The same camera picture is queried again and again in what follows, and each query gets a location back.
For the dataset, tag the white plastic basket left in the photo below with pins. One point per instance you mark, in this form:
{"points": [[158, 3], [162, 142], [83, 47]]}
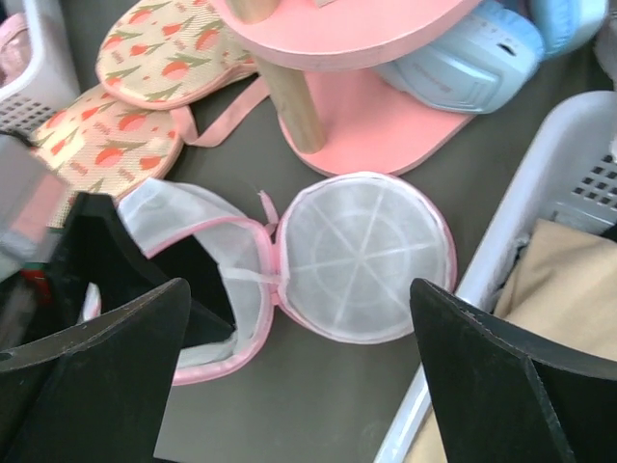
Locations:
{"points": [[49, 82]]}

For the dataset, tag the pink three-tier wooden shelf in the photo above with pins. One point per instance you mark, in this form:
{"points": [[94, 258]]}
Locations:
{"points": [[318, 60]]}

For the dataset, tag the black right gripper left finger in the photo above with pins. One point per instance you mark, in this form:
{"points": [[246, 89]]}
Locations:
{"points": [[97, 391]]}

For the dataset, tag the pink lace garment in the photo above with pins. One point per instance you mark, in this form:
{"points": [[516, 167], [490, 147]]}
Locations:
{"points": [[16, 49]]}

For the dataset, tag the light blue headphones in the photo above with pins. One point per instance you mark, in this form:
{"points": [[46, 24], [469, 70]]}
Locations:
{"points": [[480, 63]]}

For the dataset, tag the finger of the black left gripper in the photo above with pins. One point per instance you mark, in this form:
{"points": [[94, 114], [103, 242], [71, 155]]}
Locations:
{"points": [[95, 248]]}

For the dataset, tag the white mesh pink-trim laundry bag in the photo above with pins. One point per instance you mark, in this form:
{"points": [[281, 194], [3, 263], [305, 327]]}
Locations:
{"points": [[339, 261]]}

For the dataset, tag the white plastic basket right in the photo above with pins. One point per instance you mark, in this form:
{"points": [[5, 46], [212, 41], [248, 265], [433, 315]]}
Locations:
{"points": [[568, 177]]}

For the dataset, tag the beige folded garment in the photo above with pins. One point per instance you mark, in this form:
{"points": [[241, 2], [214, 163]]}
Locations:
{"points": [[562, 289]]}

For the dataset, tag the peach patterned eye mask upper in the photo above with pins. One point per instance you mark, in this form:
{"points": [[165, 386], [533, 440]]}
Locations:
{"points": [[167, 55]]}

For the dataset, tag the peach patterned eye mask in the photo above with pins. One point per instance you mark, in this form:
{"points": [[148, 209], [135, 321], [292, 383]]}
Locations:
{"points": [[99, 144], [167, 55]]}

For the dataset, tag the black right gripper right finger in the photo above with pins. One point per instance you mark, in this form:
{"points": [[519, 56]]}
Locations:
{"points": [[503, 394]]}

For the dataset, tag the peach patterned eye mask lower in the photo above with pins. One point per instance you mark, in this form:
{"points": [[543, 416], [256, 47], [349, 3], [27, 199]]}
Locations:
{"points": [[99, 144]]}

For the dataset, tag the white plastic basket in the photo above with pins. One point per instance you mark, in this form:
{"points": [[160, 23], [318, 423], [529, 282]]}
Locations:
{"points": [[49, 82], [568, 177]]}

